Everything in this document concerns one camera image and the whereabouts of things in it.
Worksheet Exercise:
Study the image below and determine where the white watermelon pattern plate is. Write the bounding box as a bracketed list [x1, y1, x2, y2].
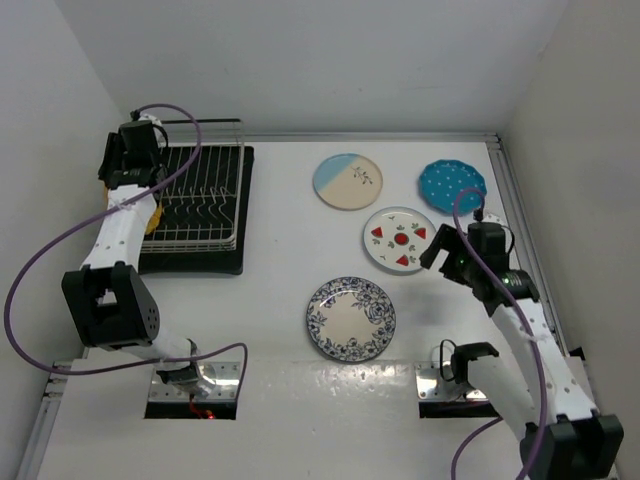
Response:
[362, 206, 436, 274]

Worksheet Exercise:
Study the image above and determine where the yellow polka dot plate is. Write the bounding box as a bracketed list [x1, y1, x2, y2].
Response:
[103, 187, 163, 235]

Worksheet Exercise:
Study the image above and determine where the blue polka dot plate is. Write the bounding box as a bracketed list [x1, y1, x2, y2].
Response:
[418, 159, 487, 216]

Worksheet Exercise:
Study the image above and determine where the blue and beige plate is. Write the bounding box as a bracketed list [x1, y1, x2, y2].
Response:
[312, 153, 383, 211]

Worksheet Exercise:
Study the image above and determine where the blue floral pattern plate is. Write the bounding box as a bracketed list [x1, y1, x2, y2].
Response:
[305, 276, 396, 364]

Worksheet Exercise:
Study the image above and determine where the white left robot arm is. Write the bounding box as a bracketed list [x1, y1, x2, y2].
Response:
[61, 115, 201, 391]

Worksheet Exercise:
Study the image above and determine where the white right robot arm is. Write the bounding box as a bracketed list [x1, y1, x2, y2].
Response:
[420, 221, 624, 479]

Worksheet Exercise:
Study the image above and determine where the black drip tray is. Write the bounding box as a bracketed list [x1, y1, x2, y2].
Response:
[139, 145, 254, 275]

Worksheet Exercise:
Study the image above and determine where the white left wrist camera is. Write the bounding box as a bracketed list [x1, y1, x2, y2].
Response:
[130, 110, 165, 131]

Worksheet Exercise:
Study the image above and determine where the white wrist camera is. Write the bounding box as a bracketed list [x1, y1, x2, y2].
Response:
[130, 110, 165, 131]
[484, 213, 507, 226]

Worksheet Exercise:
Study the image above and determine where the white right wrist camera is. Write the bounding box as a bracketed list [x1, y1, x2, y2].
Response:
[484, 213, 507, 226]

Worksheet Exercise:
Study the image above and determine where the white wire dish rack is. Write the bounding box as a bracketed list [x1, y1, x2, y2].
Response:
[142, 118, 252, 255]

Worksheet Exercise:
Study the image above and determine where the aluminium table frame rail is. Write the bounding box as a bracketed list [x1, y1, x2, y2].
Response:
[486, 135, 568, 354]

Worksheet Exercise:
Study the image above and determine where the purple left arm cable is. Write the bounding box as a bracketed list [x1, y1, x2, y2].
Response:
[3, 102, 249, 376]

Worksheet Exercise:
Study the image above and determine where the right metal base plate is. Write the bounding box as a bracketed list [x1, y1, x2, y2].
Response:
[414, 361, 472, 403]

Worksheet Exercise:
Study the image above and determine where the metal base plate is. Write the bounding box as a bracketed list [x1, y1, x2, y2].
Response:
[148, 361, 240, 403]
[414, 361, 472, 403]

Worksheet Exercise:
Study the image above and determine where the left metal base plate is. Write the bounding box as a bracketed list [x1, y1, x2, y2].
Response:
[148, 361, 240, 403]

